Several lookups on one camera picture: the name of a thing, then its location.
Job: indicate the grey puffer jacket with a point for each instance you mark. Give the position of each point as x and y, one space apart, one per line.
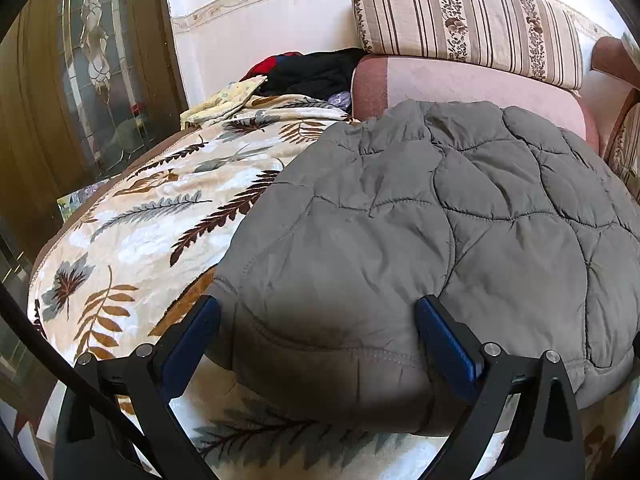
400 220

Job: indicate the large striped floral cushion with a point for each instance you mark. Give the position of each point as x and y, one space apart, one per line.
465 15

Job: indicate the pink sofa armrest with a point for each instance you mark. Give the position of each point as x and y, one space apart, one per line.
610 55

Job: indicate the small striped floral cushion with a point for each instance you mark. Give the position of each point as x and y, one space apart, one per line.
627 145

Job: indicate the yellow floral cloth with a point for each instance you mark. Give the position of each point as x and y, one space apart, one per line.
225 102

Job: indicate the red and blue garment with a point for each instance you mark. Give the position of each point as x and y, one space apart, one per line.
262 66

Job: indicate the printed paper on floor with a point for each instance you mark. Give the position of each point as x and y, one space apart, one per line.
80 200

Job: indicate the black garment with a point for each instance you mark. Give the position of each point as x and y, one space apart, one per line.
315 75

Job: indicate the leaf print blanket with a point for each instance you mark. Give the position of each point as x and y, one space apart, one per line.
125 240

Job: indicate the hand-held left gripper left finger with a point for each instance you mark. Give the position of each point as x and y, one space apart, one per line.
192 345

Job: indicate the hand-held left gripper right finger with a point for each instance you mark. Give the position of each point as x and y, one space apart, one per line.
445 340

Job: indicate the pink sofa seat cushion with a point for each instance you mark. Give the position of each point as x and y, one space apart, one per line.
450 85

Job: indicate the wooden door with patterned glass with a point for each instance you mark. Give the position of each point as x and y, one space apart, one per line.
85 60

